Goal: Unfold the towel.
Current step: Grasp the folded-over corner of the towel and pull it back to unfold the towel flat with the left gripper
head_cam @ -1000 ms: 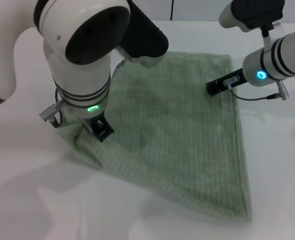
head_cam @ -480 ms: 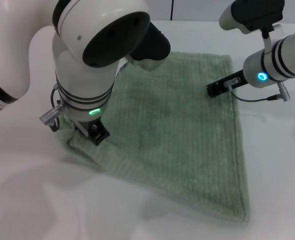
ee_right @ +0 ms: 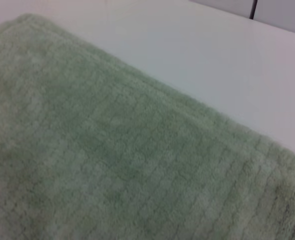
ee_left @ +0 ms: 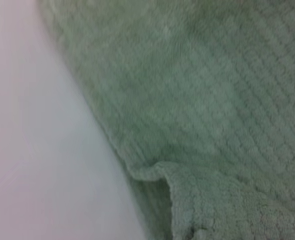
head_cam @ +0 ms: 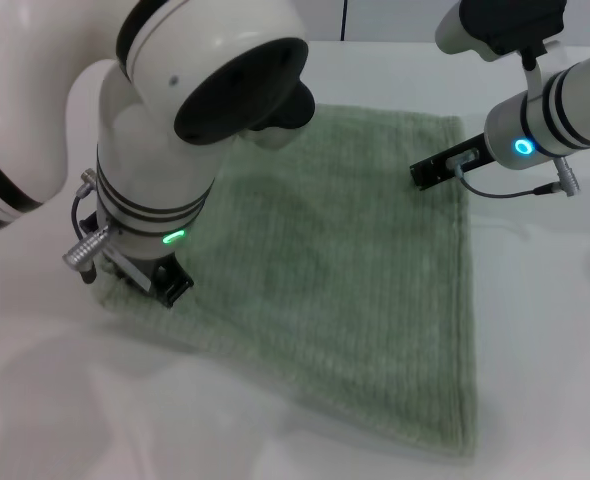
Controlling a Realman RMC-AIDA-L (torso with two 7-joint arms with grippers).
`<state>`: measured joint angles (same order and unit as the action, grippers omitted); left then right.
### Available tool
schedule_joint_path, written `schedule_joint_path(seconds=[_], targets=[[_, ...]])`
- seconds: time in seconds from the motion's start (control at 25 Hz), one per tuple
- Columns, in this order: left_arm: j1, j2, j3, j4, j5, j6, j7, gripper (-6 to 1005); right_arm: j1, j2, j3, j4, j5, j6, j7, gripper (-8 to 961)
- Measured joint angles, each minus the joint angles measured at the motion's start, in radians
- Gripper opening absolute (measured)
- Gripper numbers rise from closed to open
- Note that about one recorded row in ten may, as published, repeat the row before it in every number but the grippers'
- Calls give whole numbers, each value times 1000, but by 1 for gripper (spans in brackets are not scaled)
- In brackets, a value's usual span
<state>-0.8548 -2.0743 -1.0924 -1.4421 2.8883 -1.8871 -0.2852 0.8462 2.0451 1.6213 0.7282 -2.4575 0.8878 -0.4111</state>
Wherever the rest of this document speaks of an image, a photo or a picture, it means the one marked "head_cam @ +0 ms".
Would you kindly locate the black vertical wall strip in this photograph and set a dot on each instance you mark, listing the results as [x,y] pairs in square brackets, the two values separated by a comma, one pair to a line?
[343,20]

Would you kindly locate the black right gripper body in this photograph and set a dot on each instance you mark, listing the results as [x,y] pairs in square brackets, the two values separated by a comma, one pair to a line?
[472,150]

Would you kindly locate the green ribbed towel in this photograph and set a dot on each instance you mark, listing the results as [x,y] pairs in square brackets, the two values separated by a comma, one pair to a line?
[335,280]

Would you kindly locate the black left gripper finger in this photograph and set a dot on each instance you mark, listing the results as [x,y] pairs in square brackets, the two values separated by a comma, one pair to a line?
[127,279]
[176,287]

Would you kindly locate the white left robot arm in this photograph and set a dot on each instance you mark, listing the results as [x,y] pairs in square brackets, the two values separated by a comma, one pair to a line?
[150,175]

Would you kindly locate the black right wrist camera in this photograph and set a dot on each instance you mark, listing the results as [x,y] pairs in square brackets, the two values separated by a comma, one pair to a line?
[505,25]

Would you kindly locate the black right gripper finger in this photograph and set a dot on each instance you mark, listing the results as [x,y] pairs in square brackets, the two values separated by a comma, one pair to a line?
[432,179]
[427,167]

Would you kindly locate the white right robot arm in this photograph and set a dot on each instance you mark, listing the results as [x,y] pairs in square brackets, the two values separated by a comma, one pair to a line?
[575,100]

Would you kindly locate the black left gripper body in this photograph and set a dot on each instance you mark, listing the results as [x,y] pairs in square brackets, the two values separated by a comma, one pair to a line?
[152,265]

